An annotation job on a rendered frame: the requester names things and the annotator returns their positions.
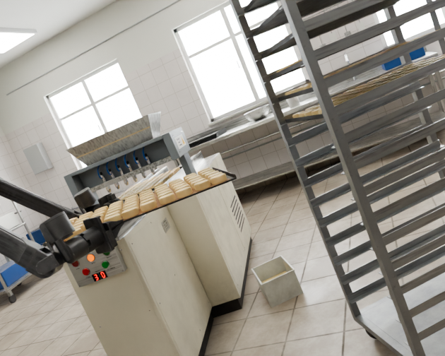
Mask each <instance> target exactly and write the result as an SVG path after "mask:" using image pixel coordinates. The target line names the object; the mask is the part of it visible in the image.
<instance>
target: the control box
mask: <svg viewBox="0 0 445 356"><path fill-rule="evenodd" d="M89 254H92V255H93V256H94V260H93V261H89V260H88V255H89ZM89 254H87V255H85V256H84V257H82V258H80V259H79V260H77V262H78V266H77V267H74V266H73V265H72V263H67V264H68V266H69V268H70V270H71V272H72V274H73V276H74V278H75V280H76V282H77V285H78V287H83V286H85V285H88V284H91V283H94V282H97V281H99V280H102V279H105V278H108V277H110V276H113V275H116V274H118V273H122V272H124V271H126V269H127V267H126V264H125V263H124V260H123V258H122V256H121V254H120V252H119V250H118V248H117V246H116V247H115V248H114V250H113V251H111V252H110V253H109V255H107V256H106V255H104V254H103V253H102V254H97V252H96V250H93V251H92V252H90V253H89ZM104 261H106V262H107V263H108V264H109V266H108V267H107V268H103V267H102V263H103V262H104ZM85 268H87V269H88V270H89V274H88V275H83V269H85ZM101 272H103V273H104V275H105V278H103V277H102V276H101ZM95 274H96V275H97V276H98V278H99V279H98V280H96V279H95V277H94V275H95Z"/></svg>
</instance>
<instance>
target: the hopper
mask: <svg viewBox="0 0 445 356"><path fill-rule="evenodd" d="M160 113H161V112H156V113H152V114H147V115H145V116H143V117H141V118H139V119H136V120H134V121H131V122H129V123H127V124H125V125H122V126H120V127H117V128H115V129H113V130H111V131H108V132H106V133H104V134H101V135H99V136H96V137H94V138H92V139H90V140H88V141H85V142H83V143H80V144H78V145H77V146H74V147H72V148H69V149H67V150H66V151H68V152H69V153H70V154H72V155H73V156H74V157H75V158H77V159H78V160H80V161H81V162H82V163H83V164H85V165H86V166H89V165H91V164H94V163H96V162H99V161H101V160H104V159H106V158H108V157H111V156H113V155H116V154H117V153H120V152H122V151H125V150H128V149H130V148H132V147H134V146H137V145H139V144H142V143H144V142H146V141H149V140H151V139H153V138H156V137H158V136H159V135H160Z"/></svg>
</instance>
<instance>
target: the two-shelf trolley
mask: <svg viewBox="0 0 445 356"><path fill-rule="evenodd" d="M12 203H13V205H14V207H15V209H16V211H17V212H15V213H14V214H18V215H19V217H20V219H21V221H22V223H21V224H19V225H17V226H15V227H14V228H12V229H10V231H14V230H16V229H18V228H19V227H22V226H24V227H25V229H26V231H27V233H28V235H29V237H30V239H31V241H34V242H35V240H34V239H33V237H32V235H31V233H30V231H29V229H28V226H27V225H26V222H25V221H24V219H23V216H22V215H21V213H20V212H22V211H21V210H19V209H18V207H17V205H16V202H14V201H12ZM31 275H32V273H29V272H28V273H26V274H25V275H24V276H23V277H21V278H20V279H18V280H17V281H16V282H14V283H13V284H12V285H10V286H9V287H7V286H6V284H5V282H4V280H3V278H2V277H1V274H0V281H1V284H2V285H3V287H4V288H3V289H1V290H0V295H2V294H4V293H7V295H8V296H9V298H8V300H9V302H10V303H14V302H16V296H15V295H14V294H13V293H12V291H11V290H12V289H13V288H14V287H15V286H19V285H21V283H22V282H23V281H24V280H25V279H26V278H28V277H29V276H31Z"/></svg>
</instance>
